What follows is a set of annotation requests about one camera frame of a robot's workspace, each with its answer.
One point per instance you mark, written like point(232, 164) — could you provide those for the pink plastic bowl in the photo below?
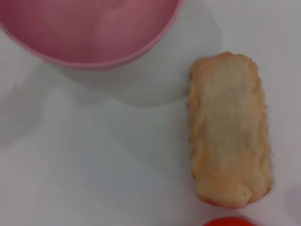
point(82, 30)

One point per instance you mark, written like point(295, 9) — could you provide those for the orange toy fruit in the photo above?
point(227, 222)

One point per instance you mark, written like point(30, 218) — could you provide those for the long golden bread loaf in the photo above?
point(229, 131)

